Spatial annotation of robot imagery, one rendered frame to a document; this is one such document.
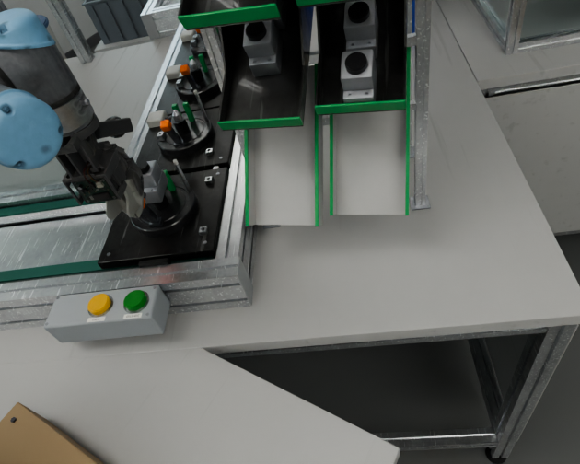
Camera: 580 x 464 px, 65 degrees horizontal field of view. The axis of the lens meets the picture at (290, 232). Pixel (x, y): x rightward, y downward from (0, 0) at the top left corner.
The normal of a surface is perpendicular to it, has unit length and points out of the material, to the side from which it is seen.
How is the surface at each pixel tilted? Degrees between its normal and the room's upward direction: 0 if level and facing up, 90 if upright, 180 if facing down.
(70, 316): 0
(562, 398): 0
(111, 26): 90
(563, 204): 90
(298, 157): 45
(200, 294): 90
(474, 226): 0
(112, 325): 90
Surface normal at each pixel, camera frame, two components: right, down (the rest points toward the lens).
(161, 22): -0.02, 0.74
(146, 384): -0.20, -0.66
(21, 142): 0.78, 0.34
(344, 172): -0.27, 0.07
